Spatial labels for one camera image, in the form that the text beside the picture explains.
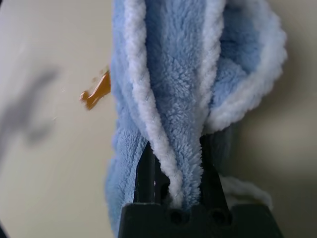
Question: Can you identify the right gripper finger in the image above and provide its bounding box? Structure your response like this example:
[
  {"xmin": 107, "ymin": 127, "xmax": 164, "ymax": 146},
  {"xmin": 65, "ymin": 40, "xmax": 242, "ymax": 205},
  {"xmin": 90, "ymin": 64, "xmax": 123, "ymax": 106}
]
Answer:
[{"xmin": 199, "ymin": 127, "xmax": 233, "ymax": 208}]

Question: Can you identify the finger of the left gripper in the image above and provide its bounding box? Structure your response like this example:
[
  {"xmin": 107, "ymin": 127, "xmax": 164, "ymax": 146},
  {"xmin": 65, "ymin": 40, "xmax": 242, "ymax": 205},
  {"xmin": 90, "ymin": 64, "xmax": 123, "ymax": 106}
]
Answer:
[{"xmin": 133, "ymin": 141, "xmax": 164, "ymax": 204}]

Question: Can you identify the large brown liquid spill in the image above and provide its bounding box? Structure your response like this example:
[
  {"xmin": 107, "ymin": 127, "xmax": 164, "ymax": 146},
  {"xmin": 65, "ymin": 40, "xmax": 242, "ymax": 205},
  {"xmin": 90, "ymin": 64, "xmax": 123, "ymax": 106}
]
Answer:
[{"xmin": 79, "ymin": 64, "xmax": 111, "ymax": 111}]

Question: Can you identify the light blue fluffy rag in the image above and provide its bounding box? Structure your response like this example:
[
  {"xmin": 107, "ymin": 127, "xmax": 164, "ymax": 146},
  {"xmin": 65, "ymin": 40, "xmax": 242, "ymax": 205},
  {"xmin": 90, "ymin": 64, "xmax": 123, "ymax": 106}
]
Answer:
[{"xmin": 105, "ymin": 0, "xmax": 289, "ymax": 238}]

